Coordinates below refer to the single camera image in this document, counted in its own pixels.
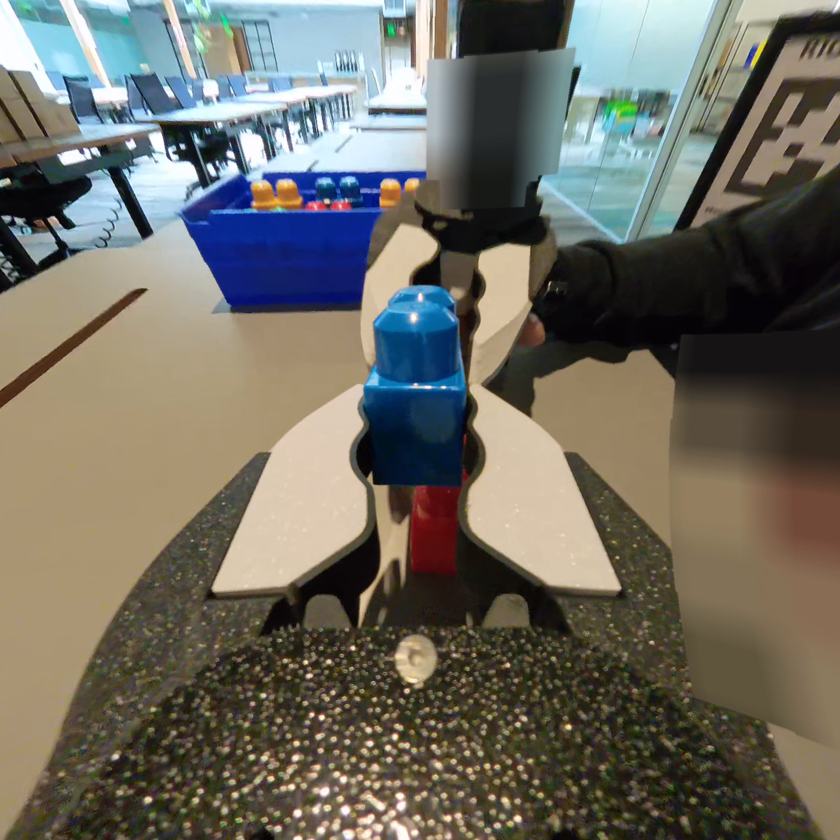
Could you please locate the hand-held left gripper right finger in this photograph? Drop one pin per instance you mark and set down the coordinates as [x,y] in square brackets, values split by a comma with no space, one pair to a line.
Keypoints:
[531,512]

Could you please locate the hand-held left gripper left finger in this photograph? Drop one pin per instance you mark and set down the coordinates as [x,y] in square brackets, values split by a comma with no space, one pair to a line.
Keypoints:
[295,512]

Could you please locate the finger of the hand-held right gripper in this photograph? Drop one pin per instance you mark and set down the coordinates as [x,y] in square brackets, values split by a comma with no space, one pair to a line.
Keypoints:
[394,262]
[505,295]

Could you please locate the red mega block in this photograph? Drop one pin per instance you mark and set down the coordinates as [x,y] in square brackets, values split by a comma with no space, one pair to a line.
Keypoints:
[433,531]

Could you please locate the blue plastic bin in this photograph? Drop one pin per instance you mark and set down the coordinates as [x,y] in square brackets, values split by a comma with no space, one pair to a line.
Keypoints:
[282,262]

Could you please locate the cluster of assorted mega blocks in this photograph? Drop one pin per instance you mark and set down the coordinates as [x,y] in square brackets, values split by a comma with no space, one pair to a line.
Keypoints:
[275,195]

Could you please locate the blue mega block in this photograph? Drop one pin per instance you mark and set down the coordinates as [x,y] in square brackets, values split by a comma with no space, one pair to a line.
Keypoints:
[413,426]

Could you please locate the person's right hand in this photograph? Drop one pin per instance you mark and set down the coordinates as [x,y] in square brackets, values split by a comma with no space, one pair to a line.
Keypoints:
[533,331]

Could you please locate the office desk with black legs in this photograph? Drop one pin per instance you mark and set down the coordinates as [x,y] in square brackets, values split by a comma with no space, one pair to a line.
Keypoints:
[79,136]
[216,115]
[295,97]

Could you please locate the black office chair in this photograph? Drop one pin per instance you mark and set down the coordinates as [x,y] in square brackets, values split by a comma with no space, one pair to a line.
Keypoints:
[39,190]
[154,88]
[85,98]

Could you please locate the black-framed printed sign board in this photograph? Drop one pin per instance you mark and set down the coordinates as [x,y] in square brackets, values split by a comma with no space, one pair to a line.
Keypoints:
[787,118]

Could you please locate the cardboard box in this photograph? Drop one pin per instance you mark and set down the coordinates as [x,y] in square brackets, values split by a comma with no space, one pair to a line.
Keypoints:
[46,105]
[10,111]

